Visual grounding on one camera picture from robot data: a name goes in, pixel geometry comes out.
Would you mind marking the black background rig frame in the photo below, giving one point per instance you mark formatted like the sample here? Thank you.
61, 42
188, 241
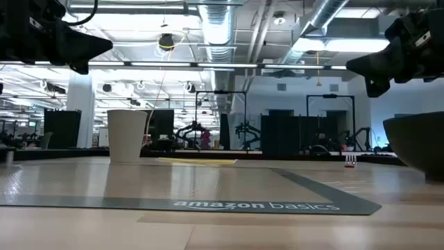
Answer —
222, 92
329, 96

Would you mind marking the silver ribbed ceiling duct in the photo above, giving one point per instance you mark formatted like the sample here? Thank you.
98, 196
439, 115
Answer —
216, 24

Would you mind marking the white paper cup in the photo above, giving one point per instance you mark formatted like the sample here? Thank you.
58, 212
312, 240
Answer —
126, 135

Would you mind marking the wide black partition panel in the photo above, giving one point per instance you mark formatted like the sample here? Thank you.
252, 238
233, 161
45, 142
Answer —
284, 133

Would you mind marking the grey amazon basics mat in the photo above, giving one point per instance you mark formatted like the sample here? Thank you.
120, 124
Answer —
173, 187

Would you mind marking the silver slanted ceiling duct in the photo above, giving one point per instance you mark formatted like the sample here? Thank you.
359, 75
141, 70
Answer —
322, 14

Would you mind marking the long horizontal light bar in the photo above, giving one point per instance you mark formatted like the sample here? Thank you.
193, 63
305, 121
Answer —
225, 65

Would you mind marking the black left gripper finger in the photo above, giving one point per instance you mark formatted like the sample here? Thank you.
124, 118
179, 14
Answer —
79, 45
81, 68

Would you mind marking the black background robot arm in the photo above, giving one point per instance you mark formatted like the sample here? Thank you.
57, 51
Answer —
364, 131
248, 128
189, 127

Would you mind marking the black aluminium table frame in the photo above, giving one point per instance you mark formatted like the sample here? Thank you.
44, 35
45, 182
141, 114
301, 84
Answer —
62, 153

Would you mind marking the red background object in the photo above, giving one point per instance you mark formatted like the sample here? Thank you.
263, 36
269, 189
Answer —
205, 139

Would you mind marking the black bowl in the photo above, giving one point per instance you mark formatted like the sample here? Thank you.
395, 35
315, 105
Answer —
416, 142

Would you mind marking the bright ceiling lamp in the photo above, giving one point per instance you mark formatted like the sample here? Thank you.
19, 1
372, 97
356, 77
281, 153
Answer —
357, 45

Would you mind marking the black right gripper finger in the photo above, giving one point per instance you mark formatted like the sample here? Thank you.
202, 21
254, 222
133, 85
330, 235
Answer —
374, 88
378, 64

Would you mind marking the white building pillar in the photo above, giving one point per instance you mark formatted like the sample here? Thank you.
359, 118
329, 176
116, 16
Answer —
79, 111

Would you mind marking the yellow flat utensil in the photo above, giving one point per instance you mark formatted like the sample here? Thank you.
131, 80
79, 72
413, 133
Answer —
197, 161

